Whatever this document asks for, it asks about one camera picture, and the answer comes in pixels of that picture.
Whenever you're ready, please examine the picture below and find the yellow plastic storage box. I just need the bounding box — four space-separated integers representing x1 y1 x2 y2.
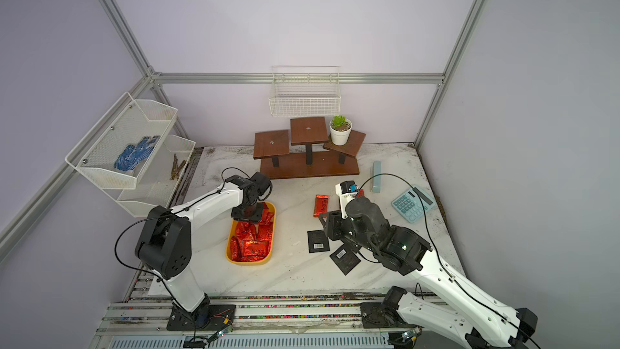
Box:
225 202 276 265

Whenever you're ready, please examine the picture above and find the black tea bag packet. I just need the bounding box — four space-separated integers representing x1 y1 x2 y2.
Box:
307 229 330 254
329 245 361 276

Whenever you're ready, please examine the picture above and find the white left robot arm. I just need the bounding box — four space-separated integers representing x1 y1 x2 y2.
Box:
135 172 272 318

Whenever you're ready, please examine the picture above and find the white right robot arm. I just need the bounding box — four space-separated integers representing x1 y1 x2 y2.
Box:
319 211 538 348

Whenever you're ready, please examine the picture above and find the teal calculator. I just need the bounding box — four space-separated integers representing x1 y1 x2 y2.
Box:
392 185 437 224

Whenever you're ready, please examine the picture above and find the pale green eraser block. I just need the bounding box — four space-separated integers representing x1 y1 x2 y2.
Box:
371 161 382 193

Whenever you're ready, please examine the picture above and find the brown wooden tiered stand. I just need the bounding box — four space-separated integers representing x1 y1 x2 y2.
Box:
253 116 366 179

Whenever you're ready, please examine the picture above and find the brown twig bundle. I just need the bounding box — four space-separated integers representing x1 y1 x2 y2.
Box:
170 154 187 180

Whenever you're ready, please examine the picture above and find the lower white mesh shelf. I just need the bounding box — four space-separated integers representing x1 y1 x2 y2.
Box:
116 134 195 217

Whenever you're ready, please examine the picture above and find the white mesh shelf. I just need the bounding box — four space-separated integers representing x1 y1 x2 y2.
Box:
116 134 195 217
66 93 178 190

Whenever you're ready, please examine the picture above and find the white potted green plant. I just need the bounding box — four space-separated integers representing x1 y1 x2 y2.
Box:
329 116 352 146

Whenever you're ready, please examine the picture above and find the blue dotted work glove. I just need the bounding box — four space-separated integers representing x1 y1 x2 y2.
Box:
114 136 160 172

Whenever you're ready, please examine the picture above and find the upper white mesh shelf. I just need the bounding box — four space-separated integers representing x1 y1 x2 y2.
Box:
66 93 178 190

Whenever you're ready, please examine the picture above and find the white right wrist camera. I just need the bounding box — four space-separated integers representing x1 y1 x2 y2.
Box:
335 180 358 219

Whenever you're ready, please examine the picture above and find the white wire wall basket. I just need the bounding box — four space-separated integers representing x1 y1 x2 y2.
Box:
268 66 342 118

